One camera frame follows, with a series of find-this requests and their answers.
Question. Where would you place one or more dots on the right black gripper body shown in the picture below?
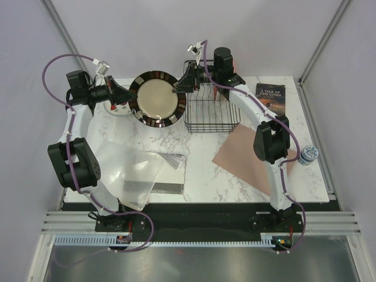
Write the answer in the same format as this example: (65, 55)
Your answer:
(196, 76)

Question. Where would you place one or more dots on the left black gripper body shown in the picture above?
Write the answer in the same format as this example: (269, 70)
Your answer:
(106, 92)

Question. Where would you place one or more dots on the black wire dish rack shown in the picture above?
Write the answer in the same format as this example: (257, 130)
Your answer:
(207, 111)

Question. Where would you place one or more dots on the brown rimmed beige plate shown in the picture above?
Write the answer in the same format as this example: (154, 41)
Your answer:
(156, 105)

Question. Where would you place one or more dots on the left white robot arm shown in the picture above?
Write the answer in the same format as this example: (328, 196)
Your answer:
(74, 162)

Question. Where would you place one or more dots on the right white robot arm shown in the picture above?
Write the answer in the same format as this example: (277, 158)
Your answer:
(272, 139)

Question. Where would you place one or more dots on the white watermelon pattern plate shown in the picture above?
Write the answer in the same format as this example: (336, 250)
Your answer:
(117, 110)

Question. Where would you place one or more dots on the tale of two cities book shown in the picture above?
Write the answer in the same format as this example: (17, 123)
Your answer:
(273, 97)

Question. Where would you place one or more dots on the clear plastic bag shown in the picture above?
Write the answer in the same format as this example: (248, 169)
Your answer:
(132, 175)

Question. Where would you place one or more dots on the pink placemat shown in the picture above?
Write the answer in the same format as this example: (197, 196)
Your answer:
(237, 156)

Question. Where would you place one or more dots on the blue white small jar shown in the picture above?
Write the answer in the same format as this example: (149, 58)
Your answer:
(308, 154)

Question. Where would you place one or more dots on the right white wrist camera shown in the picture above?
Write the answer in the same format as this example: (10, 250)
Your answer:
(196, 49)

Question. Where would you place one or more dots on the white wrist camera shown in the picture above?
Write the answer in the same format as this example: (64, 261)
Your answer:
(196, 49)
(101, 67)

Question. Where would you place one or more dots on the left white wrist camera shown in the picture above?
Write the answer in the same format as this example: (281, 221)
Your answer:
(101, 67)

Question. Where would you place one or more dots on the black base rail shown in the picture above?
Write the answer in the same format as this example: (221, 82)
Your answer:
(209, 222)

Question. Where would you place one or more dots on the white cable duct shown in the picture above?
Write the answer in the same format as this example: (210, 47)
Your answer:
(128, 241)

